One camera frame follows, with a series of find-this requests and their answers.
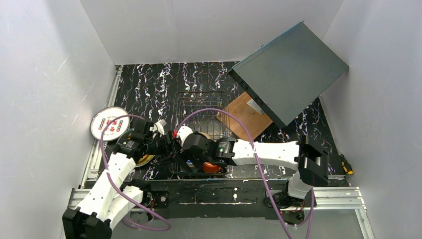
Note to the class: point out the orange ceramic mug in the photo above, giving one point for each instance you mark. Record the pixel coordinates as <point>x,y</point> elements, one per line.
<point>210,168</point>

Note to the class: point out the beige ceramic bowl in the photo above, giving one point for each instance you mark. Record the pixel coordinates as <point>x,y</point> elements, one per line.
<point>205,135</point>

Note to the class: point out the black wire dish rack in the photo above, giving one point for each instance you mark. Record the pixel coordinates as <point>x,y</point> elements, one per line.
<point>209,122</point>

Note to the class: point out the yellow patterned plate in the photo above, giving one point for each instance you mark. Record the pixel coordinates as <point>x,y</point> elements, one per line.
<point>144,160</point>

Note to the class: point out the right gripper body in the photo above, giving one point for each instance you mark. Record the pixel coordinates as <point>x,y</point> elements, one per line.
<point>184,158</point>

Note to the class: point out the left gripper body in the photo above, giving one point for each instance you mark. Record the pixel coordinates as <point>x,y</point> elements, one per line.
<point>167,145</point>

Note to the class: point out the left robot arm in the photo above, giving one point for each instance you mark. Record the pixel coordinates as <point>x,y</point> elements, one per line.
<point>106,204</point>

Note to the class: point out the white plate red pattern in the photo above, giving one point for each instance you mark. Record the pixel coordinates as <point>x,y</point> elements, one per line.
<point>112,122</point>

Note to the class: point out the wooden base board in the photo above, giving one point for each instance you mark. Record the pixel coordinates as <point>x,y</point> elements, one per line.
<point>246,110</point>

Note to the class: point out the yellow black screwdriver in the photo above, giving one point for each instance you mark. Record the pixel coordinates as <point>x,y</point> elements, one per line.
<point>346,165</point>

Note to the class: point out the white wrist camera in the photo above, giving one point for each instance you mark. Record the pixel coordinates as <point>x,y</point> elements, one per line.
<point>181,134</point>
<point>158,127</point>

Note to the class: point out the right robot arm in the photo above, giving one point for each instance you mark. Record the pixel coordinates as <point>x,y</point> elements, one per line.
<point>309,162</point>

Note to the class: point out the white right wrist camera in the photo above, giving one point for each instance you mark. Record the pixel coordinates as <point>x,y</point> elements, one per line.
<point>181,134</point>

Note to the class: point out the dark grey tilted panel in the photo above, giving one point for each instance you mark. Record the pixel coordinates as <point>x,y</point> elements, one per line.
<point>287,74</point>

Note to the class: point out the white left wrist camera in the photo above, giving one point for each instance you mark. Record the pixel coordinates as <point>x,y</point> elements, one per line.
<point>158,127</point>

